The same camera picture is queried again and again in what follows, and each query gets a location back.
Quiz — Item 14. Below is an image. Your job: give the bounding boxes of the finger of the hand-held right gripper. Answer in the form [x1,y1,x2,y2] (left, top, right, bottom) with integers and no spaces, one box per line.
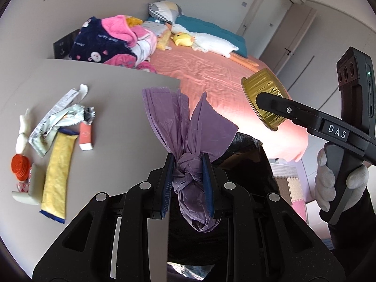
[255,92,324,133]

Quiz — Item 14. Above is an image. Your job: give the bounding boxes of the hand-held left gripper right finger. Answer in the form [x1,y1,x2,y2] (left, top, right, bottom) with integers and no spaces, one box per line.
[201,153,344,282]

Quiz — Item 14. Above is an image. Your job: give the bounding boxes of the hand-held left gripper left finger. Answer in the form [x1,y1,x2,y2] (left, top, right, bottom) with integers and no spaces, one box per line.
[32,153,176,282]

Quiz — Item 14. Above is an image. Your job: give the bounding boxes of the gold foil cup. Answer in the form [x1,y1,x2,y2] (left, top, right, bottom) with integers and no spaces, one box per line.
[241,68,292,131]

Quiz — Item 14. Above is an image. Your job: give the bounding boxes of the black trash bag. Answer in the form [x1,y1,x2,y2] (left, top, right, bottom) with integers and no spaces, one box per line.
[166,132,280,266]

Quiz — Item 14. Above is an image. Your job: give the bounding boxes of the purple plastic bag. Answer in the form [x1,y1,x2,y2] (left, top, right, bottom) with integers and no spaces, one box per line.
[142,87,239,232]

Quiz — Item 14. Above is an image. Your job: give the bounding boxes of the small pink white box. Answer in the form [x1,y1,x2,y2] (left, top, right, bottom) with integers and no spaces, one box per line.
[79,122,94,152]

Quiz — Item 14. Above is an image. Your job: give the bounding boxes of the yellow snack packet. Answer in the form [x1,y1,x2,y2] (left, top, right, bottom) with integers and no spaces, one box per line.
[39,129,80,224]

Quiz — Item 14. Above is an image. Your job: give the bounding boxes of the silver wrapper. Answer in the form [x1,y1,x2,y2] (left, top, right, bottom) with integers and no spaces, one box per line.
[35,105,95,157]

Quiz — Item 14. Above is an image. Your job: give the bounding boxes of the white plastic piece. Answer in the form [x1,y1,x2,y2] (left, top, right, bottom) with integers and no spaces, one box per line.
[12,163,46,207]

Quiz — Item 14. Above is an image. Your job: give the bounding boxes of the orange round cap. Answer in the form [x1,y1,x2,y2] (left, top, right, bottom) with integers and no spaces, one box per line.
[11,153,31,180]

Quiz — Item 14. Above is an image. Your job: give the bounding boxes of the person's right forearm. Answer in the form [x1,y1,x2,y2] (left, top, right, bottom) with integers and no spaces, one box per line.
[327,186,376,259]

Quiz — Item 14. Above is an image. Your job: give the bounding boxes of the person's right hand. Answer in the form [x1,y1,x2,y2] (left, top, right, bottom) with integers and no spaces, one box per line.
[315,146,369,212]

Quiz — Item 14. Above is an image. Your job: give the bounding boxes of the bed with salmon sheet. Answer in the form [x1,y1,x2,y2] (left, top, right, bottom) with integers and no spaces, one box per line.
[138,15,309,163]

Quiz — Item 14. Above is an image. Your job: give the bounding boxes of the white door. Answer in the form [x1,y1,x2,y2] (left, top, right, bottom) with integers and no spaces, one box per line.
[235,0,294,59]

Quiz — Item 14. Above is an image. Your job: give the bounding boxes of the white goose plush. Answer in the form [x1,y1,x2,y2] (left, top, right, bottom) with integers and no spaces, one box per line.
[171,23,259,68]

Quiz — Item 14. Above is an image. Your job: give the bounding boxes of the yellow duck plush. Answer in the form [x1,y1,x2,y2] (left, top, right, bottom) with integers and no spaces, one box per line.
[172,33,196,47]

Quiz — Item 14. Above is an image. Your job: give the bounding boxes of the white printed tube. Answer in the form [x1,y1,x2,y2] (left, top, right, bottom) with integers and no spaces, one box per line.
[28,84,89,144]

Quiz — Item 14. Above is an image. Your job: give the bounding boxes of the yellow corn plush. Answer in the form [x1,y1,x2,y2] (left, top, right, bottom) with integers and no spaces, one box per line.
[156,31,172,50]

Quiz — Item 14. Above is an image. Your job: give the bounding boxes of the white pink printed cloth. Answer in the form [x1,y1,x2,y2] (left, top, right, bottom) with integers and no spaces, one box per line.
[131,25,157,62]

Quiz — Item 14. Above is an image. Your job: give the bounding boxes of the white tied plastic wrap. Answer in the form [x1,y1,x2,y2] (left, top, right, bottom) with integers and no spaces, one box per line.
[15,108,31,154]

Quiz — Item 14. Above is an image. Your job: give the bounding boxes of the patchwork checked pillow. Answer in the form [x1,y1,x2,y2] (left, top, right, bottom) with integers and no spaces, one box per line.
[148,1,183,24]

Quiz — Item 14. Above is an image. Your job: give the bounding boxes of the navy printed blanket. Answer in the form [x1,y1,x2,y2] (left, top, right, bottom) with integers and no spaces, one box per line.
[69,16,138,65]

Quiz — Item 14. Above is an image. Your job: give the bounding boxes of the pink fleece blanket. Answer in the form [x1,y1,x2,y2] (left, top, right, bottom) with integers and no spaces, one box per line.
[101,15,157,74]

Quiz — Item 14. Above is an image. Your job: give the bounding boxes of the black wall panel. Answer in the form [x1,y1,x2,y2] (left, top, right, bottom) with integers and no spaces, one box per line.
[53,29,80,59]

